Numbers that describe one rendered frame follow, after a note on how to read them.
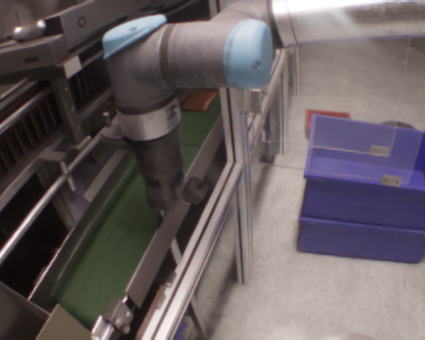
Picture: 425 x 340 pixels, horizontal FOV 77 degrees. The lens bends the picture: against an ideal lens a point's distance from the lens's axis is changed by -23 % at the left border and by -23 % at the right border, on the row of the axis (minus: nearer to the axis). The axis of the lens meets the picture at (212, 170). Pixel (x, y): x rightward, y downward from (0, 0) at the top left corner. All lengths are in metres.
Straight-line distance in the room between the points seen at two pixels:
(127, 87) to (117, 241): 0.33
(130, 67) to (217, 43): 0.11
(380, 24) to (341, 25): 0.06
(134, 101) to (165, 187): 0.16
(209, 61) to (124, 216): 0.41
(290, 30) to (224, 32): 0.14
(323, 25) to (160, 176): 0.34
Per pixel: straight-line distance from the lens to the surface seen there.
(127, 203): 0.71
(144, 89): 0.43
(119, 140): 0.51
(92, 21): 0.59
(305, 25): 0.49
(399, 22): 0.51
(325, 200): 1.17
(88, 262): 0.65
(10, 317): 0.53
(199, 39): 0.38
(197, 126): 0.87
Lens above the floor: 1.12
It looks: 38 degrees down
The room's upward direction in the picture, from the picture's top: 8 degrees counter-clockwise
